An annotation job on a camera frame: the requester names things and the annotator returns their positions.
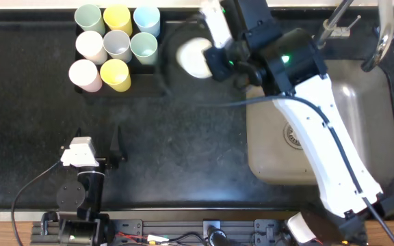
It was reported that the black cable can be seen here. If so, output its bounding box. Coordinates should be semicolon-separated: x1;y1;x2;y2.
161;16;394;246
10;159;63;246

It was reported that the blue cup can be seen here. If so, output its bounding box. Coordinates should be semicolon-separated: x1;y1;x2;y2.
133;5;161;38

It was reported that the black tray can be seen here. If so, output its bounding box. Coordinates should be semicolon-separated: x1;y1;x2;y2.
73;19;166;97

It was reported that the steel tap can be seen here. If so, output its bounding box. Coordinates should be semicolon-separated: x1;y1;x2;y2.
315;0;394;73

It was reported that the green cup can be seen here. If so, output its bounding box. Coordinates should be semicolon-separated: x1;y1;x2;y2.
129;31;159;66
74;3;106;36

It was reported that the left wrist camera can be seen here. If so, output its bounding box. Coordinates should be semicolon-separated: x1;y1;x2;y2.
59;136;100;168

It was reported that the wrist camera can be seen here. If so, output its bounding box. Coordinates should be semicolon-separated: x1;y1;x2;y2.
59;136;100;168
199;0;234;49

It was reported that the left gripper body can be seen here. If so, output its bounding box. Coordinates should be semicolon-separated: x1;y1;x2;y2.
94;156;116;169

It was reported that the mounting rail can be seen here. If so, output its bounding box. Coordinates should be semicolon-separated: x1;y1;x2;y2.
30;218;299;246

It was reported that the yellow cup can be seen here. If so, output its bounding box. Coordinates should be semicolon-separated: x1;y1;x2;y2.
103;4;133;37
99;58;132;93

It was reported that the grey cup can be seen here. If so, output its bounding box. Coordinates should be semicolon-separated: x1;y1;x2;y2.
103;29;133;64

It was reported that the pink cup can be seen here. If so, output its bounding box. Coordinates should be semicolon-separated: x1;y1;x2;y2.
68;59;103;94

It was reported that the steel sink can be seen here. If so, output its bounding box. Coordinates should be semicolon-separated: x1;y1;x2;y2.
246;59;394;187

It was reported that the beige cup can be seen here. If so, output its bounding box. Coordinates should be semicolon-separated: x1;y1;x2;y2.
75;30;108;66

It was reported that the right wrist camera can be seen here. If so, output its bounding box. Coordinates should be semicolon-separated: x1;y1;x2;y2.
199;0;234;49

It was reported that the white cup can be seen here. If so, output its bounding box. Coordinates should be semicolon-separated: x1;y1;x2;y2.
175;36;215;80

